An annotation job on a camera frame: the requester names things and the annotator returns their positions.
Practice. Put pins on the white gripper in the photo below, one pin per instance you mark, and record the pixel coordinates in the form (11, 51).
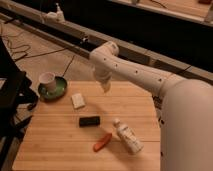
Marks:
(103, 78)

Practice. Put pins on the white sponge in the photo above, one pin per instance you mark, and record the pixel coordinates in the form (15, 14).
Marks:
(78, 100)

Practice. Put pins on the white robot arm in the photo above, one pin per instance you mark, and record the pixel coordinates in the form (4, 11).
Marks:
(186, 109)

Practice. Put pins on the white ceramic cup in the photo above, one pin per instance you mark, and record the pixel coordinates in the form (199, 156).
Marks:
(48, 80)

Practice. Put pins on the black rectangular block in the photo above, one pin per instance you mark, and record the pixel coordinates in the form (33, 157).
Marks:
(89, 121)

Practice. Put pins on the green plate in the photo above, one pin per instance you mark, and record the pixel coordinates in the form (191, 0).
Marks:
(58, 92)

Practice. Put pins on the white plastic bottle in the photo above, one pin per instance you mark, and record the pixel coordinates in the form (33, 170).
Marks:
(127, 136)

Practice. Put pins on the orange carrot toy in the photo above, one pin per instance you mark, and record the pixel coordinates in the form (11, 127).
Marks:
(102, 142)

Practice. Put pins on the white object on rail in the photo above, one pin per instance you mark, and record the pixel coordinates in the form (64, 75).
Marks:
(58, 15)

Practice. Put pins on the black chair frame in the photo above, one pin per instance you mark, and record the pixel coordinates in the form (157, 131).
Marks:
(15, 90)

